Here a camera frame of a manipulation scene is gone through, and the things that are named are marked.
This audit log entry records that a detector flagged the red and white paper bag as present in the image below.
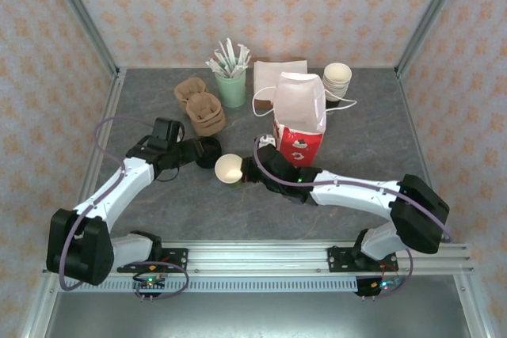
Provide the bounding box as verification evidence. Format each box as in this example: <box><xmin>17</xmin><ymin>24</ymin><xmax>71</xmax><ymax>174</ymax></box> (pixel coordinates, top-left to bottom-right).
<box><xmin>252</xmin><ymin>71</ymin><xmax>357</xmax><ymax>169</ymax></box>

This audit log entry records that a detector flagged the green paper coffee cup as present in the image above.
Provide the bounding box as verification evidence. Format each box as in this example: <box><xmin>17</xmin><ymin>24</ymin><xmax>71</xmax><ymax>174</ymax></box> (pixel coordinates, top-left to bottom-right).
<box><xmin>214</xmin><ymin>154</ymin><xmax>244</xmax><ymax>188</ymax></box>

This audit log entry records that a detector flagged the mint green plastic tumbler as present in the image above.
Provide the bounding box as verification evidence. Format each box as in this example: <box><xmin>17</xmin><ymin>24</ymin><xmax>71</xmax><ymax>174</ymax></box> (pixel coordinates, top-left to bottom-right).
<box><xmin>215</xmin><ymin>64</ymin><xmax>247</xmax><ymax>108</ymax></box>

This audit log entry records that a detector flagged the white paper napkin stack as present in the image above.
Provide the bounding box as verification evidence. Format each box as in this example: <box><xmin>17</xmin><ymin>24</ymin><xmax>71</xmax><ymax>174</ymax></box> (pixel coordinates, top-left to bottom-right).
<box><xmin>253</xmin><ymin>59</ymin><xmax>309</xmax><ymax>98</ymax></box>

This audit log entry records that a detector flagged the grey metal shelf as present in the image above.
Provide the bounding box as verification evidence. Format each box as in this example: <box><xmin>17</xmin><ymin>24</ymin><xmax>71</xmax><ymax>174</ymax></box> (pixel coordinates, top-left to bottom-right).
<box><xmin>23</xmin><ymin>290</ymin><xmax>490</xmax><ymax>338</ymax></box>

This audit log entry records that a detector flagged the aluminium mounting rail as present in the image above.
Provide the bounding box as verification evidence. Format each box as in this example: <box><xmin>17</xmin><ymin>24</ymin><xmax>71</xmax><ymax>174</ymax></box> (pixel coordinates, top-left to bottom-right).
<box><xmin>42</xmin><ymin>241</ymin><xmax>475</xmax><ymax>275</ymax></box>

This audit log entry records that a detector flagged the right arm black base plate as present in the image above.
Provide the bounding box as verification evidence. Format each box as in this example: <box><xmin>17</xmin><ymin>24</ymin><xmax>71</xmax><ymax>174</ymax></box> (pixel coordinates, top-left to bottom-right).
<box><xmin>327</xmin><ymin>246</ymin><xmax>397</xmax><ymax>274</ymax></box>

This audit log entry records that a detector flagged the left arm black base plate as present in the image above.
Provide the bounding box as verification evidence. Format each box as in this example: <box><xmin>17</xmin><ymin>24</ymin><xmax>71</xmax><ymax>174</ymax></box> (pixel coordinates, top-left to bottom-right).
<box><xmin>117</xmin><ymin>248</ymin><xmax>189</xmax><ymax>274</ymax></box>

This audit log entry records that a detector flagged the slotted grey cable duct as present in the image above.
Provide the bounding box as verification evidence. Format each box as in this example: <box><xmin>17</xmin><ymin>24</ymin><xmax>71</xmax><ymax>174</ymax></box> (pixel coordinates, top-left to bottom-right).
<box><xmin>59</xmin><ymin>277</ymin><xmax>383</xmax><ymax>294</ymax></box>

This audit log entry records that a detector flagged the left arm base purple cable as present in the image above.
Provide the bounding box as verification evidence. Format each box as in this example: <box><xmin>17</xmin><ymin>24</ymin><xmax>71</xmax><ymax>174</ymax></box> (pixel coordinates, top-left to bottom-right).
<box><xmin>134</xmin><ymin>260</ymin><xmax>190</xmax><ymax>302</ymax></box>

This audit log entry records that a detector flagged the arm base purple cable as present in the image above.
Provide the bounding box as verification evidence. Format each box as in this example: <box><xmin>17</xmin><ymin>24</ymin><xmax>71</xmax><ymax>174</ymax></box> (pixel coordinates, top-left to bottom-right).
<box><xmin>362</xmin><ymin>249</ymin><xmax>416</xmax><ymax>299</ymax></box>
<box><xmin>134</xmin><ymin>260</ymin><xmax>190</xmax><ymax>302</ymax></box>

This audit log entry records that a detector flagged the right arm base purple cable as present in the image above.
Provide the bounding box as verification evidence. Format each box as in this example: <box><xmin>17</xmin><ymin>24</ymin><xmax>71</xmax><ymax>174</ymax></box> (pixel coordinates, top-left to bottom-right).
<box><xmin>362</xmin><ymin>249</ymin><xmax>416</xmax><ymax>299</ymax></box>

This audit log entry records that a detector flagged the aluminium corner post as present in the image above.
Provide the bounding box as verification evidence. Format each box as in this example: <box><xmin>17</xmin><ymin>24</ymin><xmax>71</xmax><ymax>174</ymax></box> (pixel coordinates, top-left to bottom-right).
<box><xmin>41</xmin><ymin>0</ymin><xmax>122</xmax><ymax>80</ymax></box>
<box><xmin>395</xmin><ymin>0</ymin><xmax>473</xmax><ymax>78</ymax></box>

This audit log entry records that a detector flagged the aluminium frame leg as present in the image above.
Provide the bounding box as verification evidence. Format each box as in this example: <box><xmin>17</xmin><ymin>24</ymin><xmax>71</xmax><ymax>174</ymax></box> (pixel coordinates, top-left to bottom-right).
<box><xmin>21</xmin><ymin>274</ymin><xmax>60</xmax><ymax>338</ymax></box>
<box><xmin>453</xmin><ymin>272</ymin><xmax>490</xmax><ymax>338</ymax></box>

